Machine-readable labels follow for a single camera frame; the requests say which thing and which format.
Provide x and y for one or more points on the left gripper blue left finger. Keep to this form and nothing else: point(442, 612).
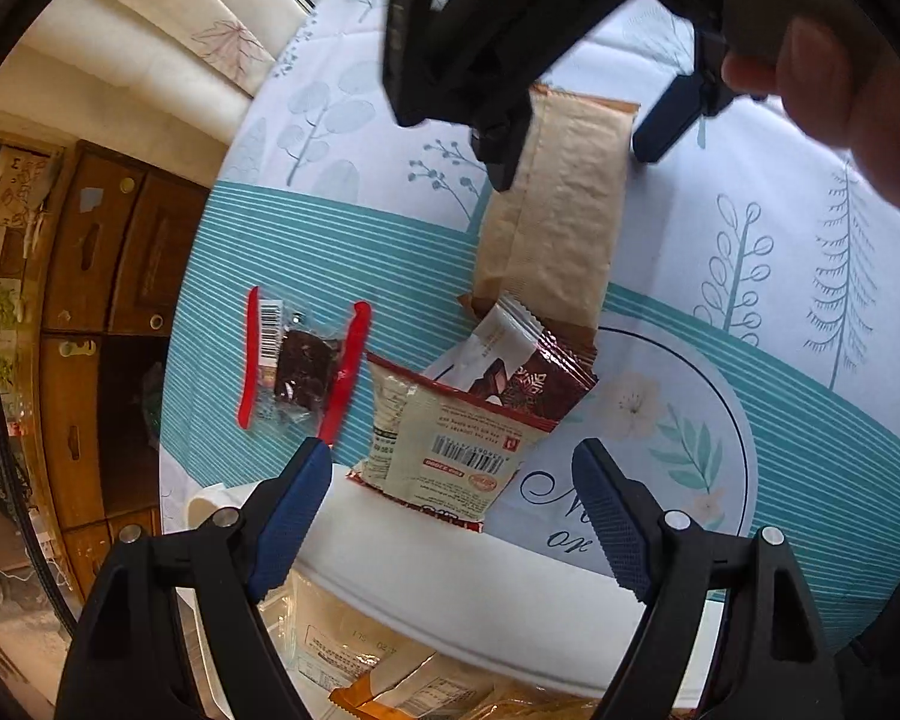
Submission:
point(279, 513)

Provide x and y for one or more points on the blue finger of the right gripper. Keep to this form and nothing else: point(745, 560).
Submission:
point(500, 150)
point(683, 103)

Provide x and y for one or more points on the brown cracker packet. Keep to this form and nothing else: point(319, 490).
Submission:
point(549, 240)

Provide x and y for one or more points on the dark red chocolate packet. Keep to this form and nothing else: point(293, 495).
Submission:
point(512, 360)

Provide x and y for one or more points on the orange and white snack packet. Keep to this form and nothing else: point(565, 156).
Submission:
point(424, 694)

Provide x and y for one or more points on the clear packaged bread cake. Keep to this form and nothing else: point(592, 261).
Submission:
point(325, 644)

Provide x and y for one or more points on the person's right hand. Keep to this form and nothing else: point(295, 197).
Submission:
point(813, 77)

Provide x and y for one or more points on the cream curtain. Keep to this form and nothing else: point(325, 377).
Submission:
point(201, 61)

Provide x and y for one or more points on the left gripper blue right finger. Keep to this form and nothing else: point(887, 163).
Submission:
point(616, 507)

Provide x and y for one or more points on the leaf print tablecloth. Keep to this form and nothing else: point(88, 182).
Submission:
point(749, 349)

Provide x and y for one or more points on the white plastic storage basket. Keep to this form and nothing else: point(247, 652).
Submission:
point(469, 595)

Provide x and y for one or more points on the wooden desk with drawers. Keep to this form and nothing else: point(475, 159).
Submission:
point(99, 292)

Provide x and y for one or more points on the red edged dark candy packet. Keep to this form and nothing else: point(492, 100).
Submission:
point(296, 371)

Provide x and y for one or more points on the red and white barcode packet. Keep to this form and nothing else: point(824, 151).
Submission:
point(440, 451)

